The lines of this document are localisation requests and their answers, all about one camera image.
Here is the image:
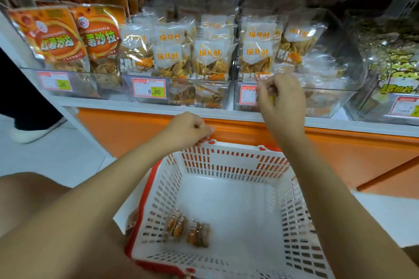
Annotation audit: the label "person's right hand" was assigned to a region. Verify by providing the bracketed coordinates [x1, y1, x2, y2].
[257, 71, 309, 147]

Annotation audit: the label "person's left hand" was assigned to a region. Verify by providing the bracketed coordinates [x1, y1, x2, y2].
[157, 112, 216, 153]

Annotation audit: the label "white snack shelf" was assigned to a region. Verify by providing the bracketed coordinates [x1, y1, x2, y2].
[0, 0, 419, 138]

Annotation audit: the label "pile of small brown snacks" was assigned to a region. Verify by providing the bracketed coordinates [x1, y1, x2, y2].
[164, 209, 212, 248]

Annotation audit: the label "white red-rimmed shopping basket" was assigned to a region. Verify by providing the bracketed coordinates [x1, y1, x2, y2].
[126, 138, 337, 279]

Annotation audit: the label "stack of orange packets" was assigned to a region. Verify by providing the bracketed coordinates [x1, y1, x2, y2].
[7, 0, 146, 91]

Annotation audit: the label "person's left forearm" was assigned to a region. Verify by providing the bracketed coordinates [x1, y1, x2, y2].
[0, 133, 179, 279]

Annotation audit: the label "person's right forearm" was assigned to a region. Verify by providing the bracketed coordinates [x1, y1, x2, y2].
[280, 133, 419, 279]

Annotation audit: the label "orange shelf base panel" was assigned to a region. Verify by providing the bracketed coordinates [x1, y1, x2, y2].
[77, 107, 419, 199]

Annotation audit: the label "yellow hamster snack packets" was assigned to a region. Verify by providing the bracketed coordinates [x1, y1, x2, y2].
[373, 39, 419, 98]

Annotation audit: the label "white yellow price tag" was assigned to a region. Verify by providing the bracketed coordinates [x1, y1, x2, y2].
[238, 84, 260, 106]
[386, 95, 419, 118]
[37, 71, 73, 92]
[131, 77, 168, 99]

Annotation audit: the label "white shoe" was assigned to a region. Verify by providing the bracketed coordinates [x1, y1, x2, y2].
[10, 116, 68, 144]

